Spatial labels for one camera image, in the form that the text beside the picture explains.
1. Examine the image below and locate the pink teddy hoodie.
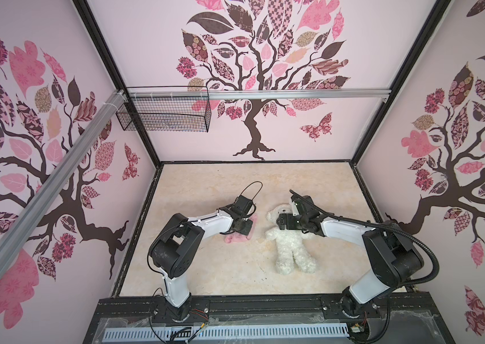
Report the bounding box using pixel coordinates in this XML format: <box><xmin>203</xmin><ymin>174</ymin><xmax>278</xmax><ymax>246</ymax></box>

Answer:
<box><xmin>224</xmin><ymin>214</ymin><xmax>258</xmax><ymax>244</ymax></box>

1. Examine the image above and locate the white teddy bear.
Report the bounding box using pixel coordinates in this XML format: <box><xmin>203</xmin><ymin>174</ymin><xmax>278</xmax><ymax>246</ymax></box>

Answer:
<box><xmin>265</xmin><ymin>204</ymin><xmax>318</xmax><ymax>275</ymax></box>

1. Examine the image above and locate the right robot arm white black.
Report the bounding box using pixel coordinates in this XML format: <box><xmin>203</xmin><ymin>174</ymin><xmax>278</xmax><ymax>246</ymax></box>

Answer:
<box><xmin>275</xmin><ymin>194</ymin><xmax>424</xmax><ymax>318</ymax></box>

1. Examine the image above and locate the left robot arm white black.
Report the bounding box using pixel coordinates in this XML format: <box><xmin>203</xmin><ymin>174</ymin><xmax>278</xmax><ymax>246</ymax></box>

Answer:
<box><xmin>147</xmin><ymin>196</ymin><xmax>256</xmax><ymax>309</ymax></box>

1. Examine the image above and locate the left black camera cable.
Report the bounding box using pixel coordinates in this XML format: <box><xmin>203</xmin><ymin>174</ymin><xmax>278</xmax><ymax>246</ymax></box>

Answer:
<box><xmin>240</xmin><ymin>181</ymin><xmax>264</xmax><ymax>207</ymax></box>

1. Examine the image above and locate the white slotted cable duct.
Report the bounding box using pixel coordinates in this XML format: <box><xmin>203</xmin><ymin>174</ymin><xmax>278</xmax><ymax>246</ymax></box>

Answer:
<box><xmin>101</xmin><ymin>323</ymin><xmax>349</xmax><ymax>343</ymax></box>

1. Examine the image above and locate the black wire basket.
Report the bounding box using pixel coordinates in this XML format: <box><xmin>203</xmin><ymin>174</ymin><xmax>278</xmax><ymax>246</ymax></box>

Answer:
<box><xmin>116</xmin><ymin>86</ymin><xmax>212</xmax><ymax>133</ymax></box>

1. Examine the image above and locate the back aluminium rail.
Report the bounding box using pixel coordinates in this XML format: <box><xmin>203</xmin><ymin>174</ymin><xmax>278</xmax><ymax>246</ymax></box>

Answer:
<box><xmin>129</xmin><ymin>87</ymin><xmax>391</xmax><ymax>100</ymax></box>

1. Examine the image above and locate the aluminium rail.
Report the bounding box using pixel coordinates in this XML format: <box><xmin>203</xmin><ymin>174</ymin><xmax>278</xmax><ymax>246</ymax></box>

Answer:
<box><xmin>129</xmin><ymin>87</ymin><xmax>391</xmax><ymax>100</ymax></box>
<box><xmin>0</xmin><ymin>90</ymin><xmax>126</xmax><ymax>279</ymax></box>

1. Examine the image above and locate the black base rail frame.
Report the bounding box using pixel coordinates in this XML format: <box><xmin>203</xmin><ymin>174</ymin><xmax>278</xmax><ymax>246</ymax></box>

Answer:
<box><xmin>84</xmin><ymin>292</ymin><xmax>454</xmax><ymax>343</ymax></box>

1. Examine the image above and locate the right black corrugated cable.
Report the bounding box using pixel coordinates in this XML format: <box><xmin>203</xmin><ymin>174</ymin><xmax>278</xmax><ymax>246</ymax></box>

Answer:
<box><xmin>289</xmin><ymin>189</ymin><xmax>440</xmax><ymax>287</ymax></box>

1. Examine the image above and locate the left aluminium rail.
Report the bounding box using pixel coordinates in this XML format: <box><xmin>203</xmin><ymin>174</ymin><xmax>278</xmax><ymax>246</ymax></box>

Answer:
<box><xmin>0</xmin><ymin>90</ymin><xmax>126</xmax><ymax>279</ymax></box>

